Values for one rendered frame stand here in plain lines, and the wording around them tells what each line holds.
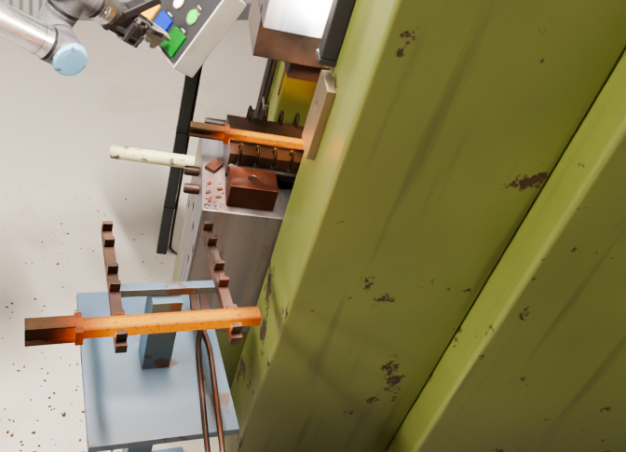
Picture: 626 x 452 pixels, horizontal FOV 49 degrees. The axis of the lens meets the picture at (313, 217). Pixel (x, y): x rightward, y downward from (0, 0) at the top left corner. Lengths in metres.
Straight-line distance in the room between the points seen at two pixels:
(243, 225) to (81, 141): 1.81
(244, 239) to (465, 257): 0.57
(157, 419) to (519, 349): 0.83
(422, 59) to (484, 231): 0.46
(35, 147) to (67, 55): 1.54
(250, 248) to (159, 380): 0.45
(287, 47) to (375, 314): 0.65
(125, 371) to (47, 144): 1.99
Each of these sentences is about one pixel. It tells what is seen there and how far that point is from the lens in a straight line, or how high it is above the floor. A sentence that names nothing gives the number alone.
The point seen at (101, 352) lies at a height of 0.76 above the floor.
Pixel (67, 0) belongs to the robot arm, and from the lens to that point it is 1.99.
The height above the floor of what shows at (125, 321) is 1.03.
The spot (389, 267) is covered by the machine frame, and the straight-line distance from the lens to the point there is 1.53.
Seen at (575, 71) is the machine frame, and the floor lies 1.56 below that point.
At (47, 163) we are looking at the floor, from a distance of 3.29.
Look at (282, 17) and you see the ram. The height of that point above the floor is 1.40.
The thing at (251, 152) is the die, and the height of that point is 0.99.
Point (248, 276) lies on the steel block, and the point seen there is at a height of 0.70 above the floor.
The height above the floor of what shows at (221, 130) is 1.01.
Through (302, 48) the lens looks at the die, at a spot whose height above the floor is 1.31.
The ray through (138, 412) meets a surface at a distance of 1.50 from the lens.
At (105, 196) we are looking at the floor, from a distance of 3.13.
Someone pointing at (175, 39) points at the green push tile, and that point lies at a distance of 2.19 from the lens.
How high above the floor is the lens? 2.00
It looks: 38 degrees down
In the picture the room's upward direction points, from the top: 19 degrees clockwise
